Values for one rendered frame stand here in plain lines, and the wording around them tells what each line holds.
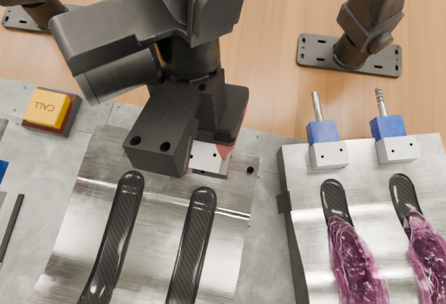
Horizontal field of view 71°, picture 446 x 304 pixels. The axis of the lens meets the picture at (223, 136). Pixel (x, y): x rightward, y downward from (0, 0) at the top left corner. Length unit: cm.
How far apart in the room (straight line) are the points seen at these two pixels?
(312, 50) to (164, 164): 47
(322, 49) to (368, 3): 19
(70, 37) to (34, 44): 52
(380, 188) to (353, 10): 27
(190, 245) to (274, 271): 16
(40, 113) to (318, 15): 56
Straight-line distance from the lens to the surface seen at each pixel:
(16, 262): 65
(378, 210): 54
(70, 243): 51
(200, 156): 40
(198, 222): 47
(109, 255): 50
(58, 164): 63
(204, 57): 27
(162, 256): 47
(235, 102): 34
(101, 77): 25
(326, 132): 52
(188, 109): 26
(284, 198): 51
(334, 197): 53
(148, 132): 26
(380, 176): 55
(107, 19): 24
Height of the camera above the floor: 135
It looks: 73 degrees down
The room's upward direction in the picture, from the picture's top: 1 degrees counter-clockwise
